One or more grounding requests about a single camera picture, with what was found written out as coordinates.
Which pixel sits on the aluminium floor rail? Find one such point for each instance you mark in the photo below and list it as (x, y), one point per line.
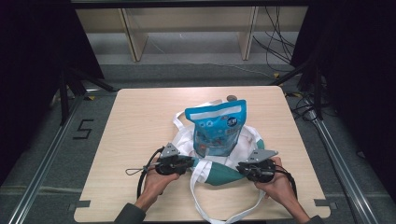
(342, 168)
(46, 161)

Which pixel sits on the white tote bag coloured blobs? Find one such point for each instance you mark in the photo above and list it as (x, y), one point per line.
(218, 174)

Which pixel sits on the dark curtain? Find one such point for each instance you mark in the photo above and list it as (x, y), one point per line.
(28, 62)
(364, 77)

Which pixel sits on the light wooden shelf unit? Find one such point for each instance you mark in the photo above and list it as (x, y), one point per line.
(186, 18)

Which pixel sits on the black metal stand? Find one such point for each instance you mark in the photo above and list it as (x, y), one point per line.
(317, 90)
(63, 93)

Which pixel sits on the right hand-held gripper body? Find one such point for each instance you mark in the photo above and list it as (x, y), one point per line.
(258, 169)

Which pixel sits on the grey tape strip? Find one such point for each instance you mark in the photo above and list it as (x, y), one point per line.
(80, 204)
(325, 203)

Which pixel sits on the yellow tape piece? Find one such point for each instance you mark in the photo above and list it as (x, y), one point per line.
(276, 75)
(90, 97)

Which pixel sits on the small grey round object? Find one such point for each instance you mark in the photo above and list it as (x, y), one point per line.
(231, 98)

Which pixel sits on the person's right hand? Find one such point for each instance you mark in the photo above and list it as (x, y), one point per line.
(278, 188)

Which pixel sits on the person's left hand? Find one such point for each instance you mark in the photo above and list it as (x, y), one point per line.
(157, 183)

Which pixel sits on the black overhead bar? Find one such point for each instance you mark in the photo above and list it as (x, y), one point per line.
(186, 3)

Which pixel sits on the blue snack pouch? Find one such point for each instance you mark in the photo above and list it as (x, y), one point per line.
(218, 130)

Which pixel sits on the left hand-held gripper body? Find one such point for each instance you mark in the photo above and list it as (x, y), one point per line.
(170, 163)

